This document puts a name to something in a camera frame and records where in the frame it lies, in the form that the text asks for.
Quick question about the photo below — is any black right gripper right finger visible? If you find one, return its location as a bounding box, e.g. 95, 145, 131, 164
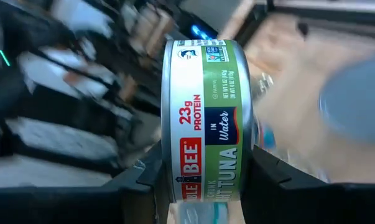
241, 145, 375, 224

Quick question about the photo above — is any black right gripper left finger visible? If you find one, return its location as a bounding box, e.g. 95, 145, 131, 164
0, 141, 173, 224

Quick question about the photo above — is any silver green-label tuna can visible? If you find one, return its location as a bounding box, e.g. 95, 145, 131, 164
160, 39, 254, 203

